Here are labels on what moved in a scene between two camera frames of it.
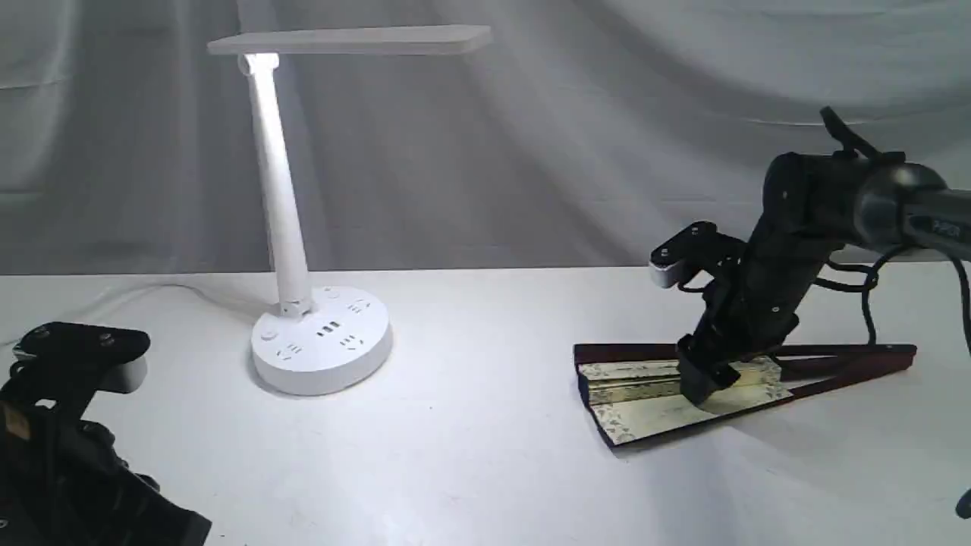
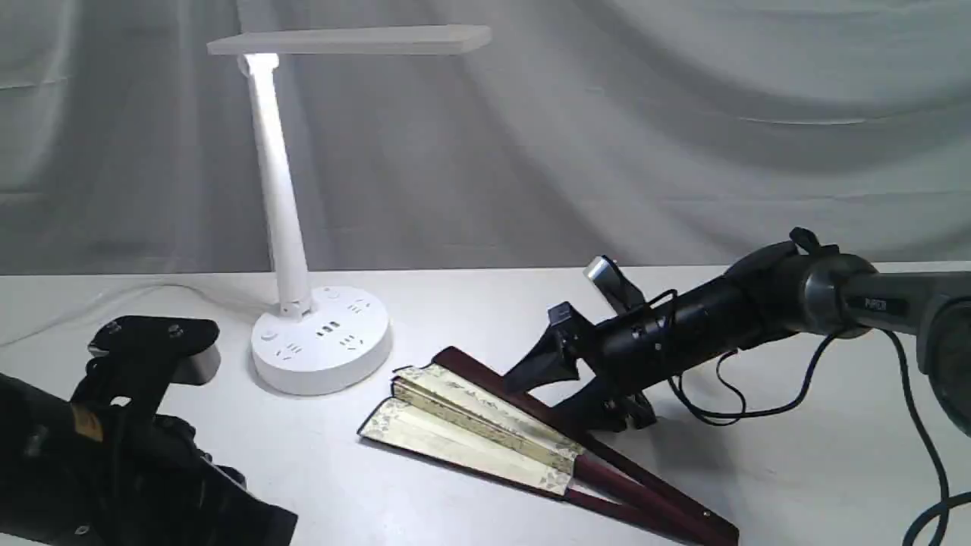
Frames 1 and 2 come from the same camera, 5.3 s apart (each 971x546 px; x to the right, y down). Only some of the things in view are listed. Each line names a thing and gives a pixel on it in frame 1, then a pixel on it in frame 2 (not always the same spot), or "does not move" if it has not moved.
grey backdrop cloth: x=589 y=129 does not move
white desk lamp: x=325 y=342 does not move
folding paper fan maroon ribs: x=636 y=392 to x=455 y=408
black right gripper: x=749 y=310 to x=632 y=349
